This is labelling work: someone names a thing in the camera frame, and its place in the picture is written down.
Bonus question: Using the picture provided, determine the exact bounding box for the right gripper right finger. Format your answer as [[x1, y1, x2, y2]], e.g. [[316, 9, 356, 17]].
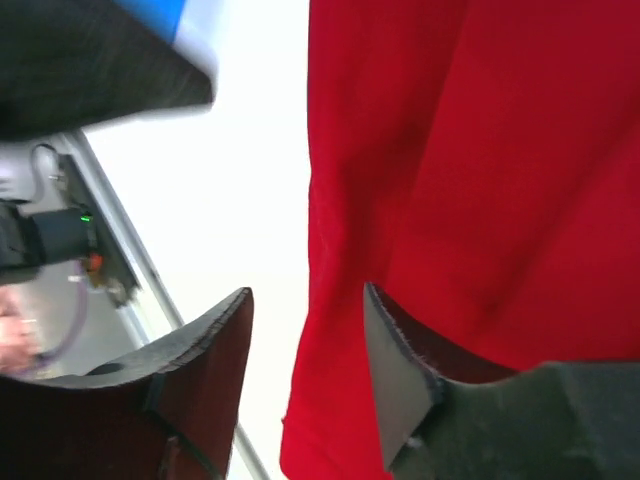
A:
[[363, 284, 639, 479]]

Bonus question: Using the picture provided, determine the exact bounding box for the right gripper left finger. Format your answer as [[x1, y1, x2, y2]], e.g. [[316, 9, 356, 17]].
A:
[[1, 288, 254, 479]]

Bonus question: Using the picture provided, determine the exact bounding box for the red skirt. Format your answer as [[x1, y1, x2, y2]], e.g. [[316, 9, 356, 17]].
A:
[[280, 1, 639, 479]]

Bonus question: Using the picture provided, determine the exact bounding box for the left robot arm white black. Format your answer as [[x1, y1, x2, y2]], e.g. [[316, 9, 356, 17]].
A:
[[1, 0, 217, 142]]

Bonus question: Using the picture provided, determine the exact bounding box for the blue plastic bin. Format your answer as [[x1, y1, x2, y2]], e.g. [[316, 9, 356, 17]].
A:
[[145, 0, 186, 43]]

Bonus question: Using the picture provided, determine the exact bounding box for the aluminium frame rail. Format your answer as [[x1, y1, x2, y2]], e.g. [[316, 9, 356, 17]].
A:
[[54, 131, 269, 479]]

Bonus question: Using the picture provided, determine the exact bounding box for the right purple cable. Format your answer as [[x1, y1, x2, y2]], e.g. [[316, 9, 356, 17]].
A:
[[0, 259, 91, 374]]

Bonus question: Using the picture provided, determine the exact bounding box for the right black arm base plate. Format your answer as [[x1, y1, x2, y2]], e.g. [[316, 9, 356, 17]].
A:
[[57, 153, 146, 307]]

